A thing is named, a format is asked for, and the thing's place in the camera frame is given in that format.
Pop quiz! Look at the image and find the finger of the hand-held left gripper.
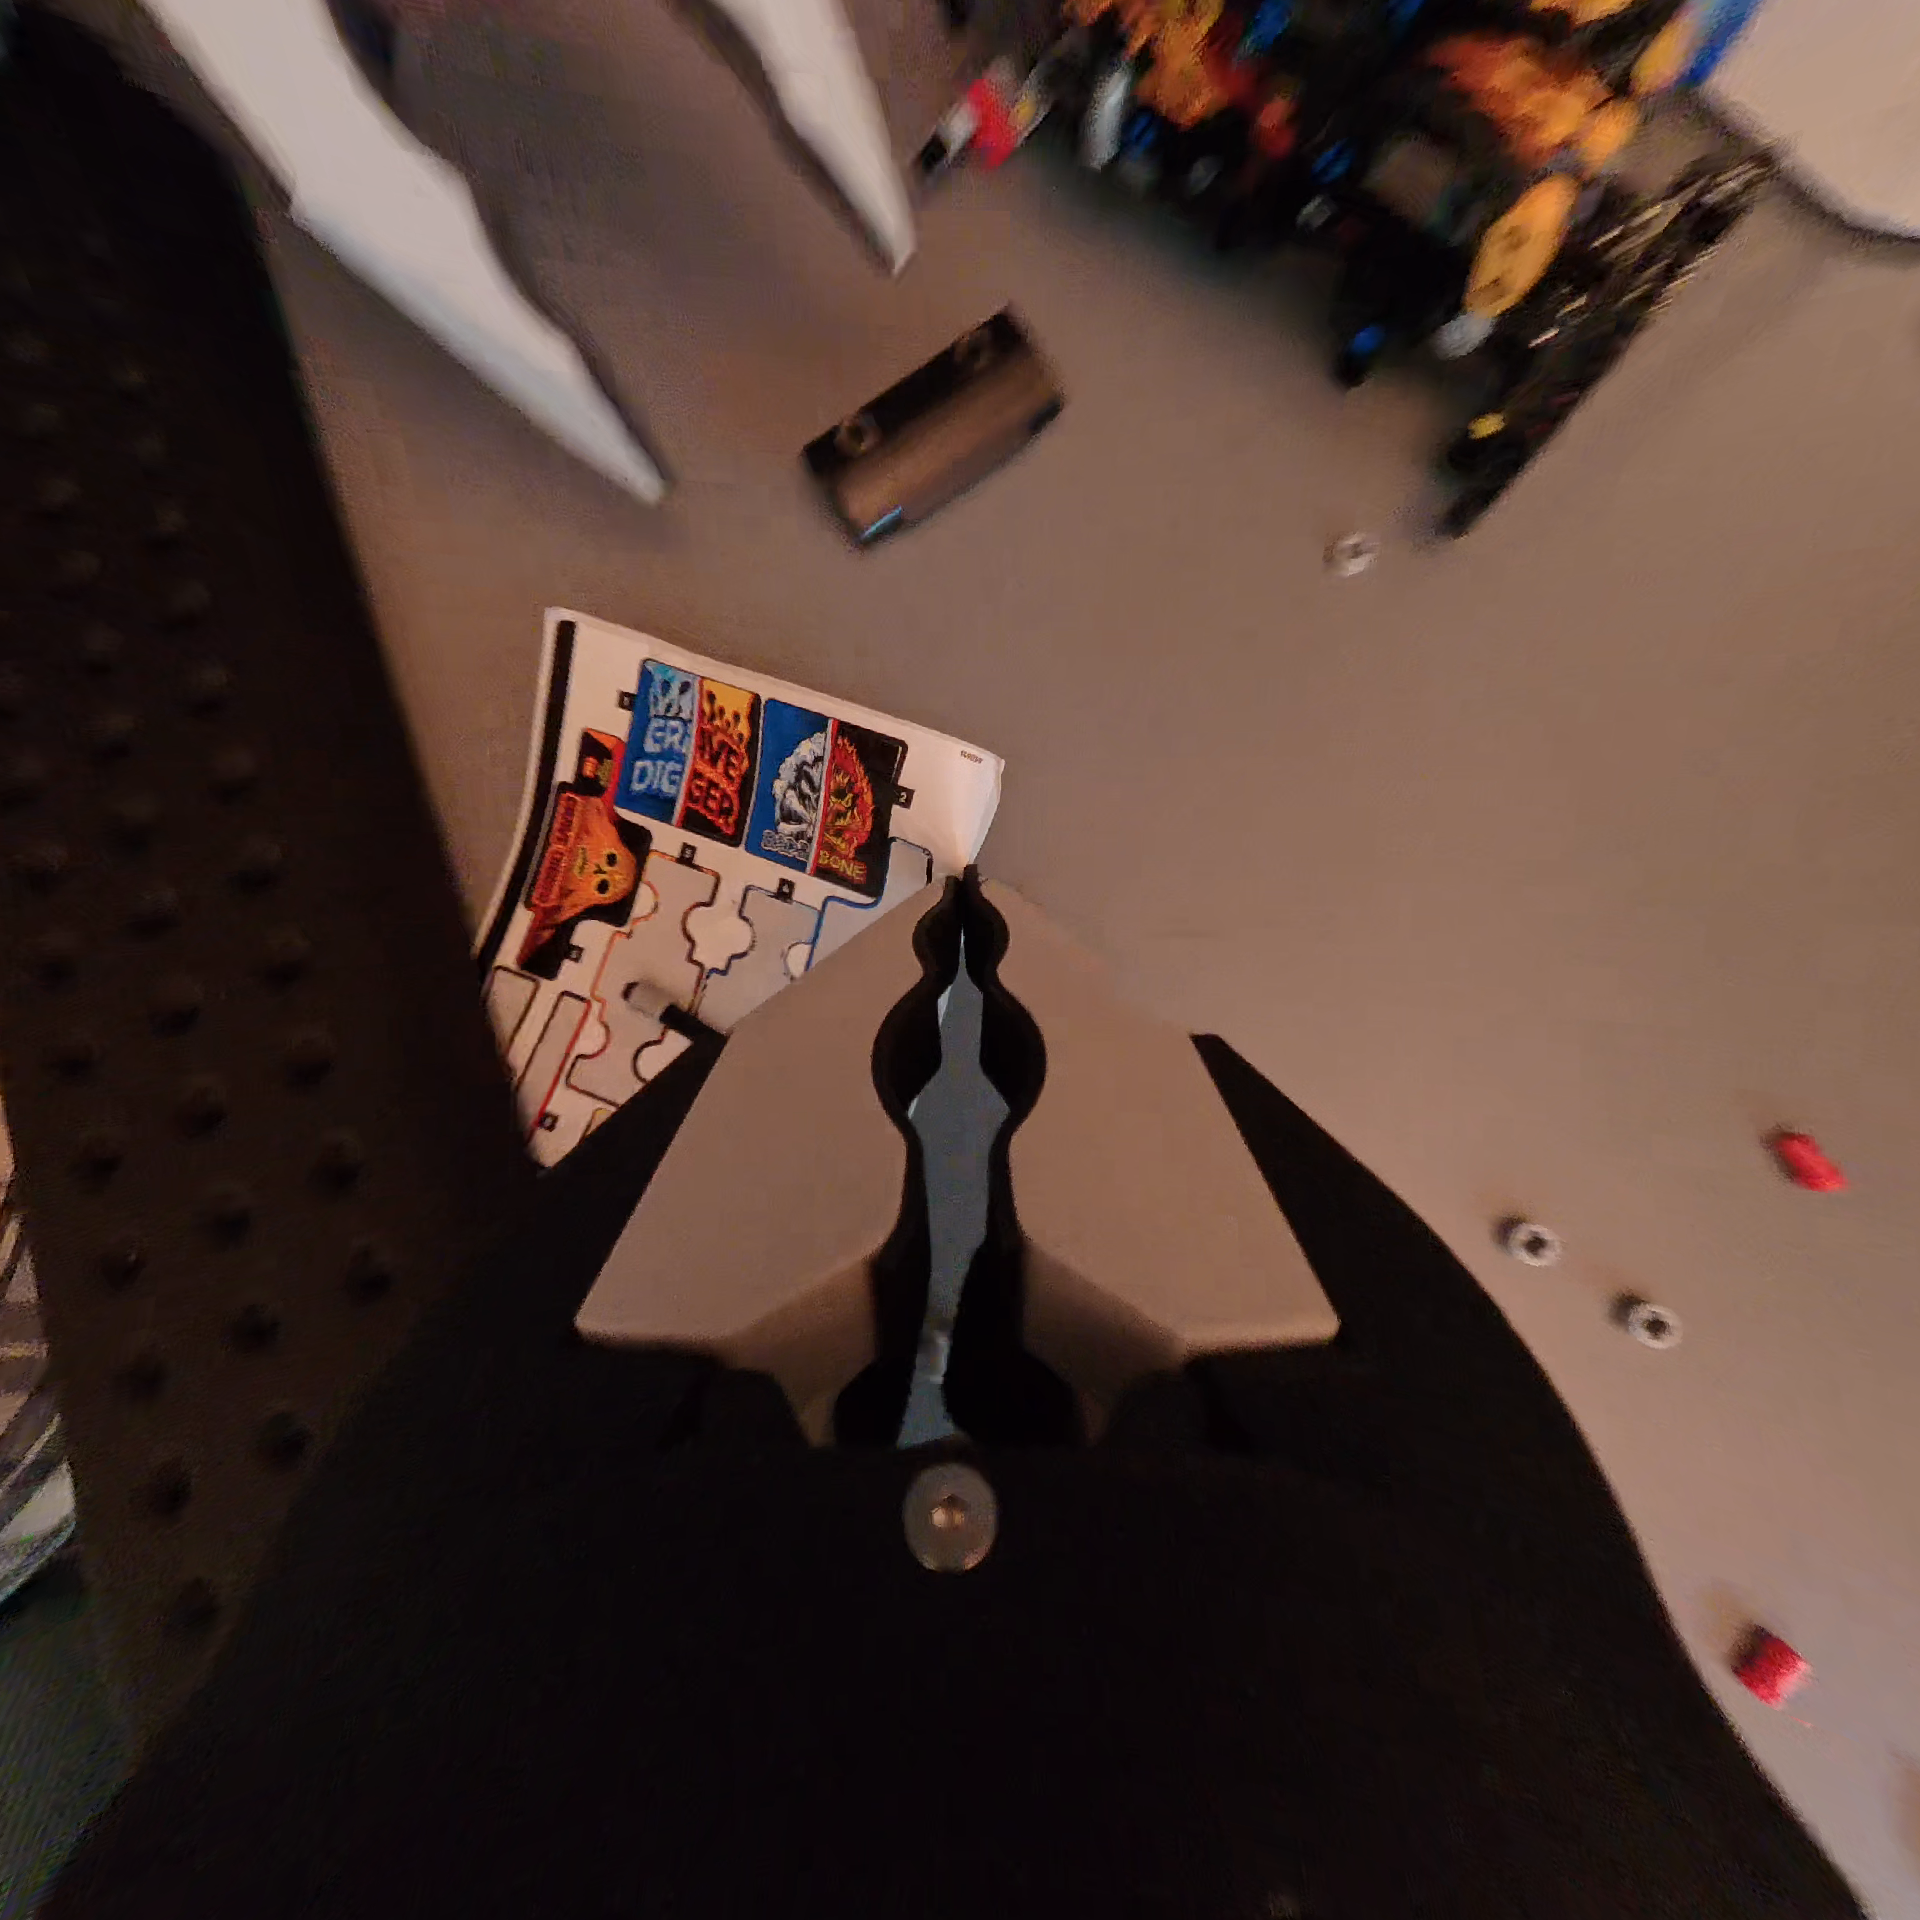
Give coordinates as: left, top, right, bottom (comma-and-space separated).
702, 0, 923, 282
140, 0, 674, 508

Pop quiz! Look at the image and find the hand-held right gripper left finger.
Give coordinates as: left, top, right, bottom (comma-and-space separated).
574, 868, 969, 1371

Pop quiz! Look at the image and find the red and black toy connector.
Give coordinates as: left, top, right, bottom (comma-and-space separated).
918, 70, 1039, 181

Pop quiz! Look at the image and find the white book stand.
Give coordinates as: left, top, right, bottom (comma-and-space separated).
1696, 0, 1920, 241

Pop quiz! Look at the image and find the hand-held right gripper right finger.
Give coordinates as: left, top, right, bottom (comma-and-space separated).
959, 868, 1338, 1370

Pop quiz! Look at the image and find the grey desk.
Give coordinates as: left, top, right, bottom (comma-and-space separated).
254, 0, 1920, 1920

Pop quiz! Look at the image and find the flame-printed toy truck model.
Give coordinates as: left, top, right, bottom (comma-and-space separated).
1036, 0, 1781, 541

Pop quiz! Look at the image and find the sticker sheet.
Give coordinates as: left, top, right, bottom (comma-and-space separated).
475, 607, 1004, 1173

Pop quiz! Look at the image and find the dark perforated panel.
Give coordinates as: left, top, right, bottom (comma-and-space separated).
0, 0, 528, 1728

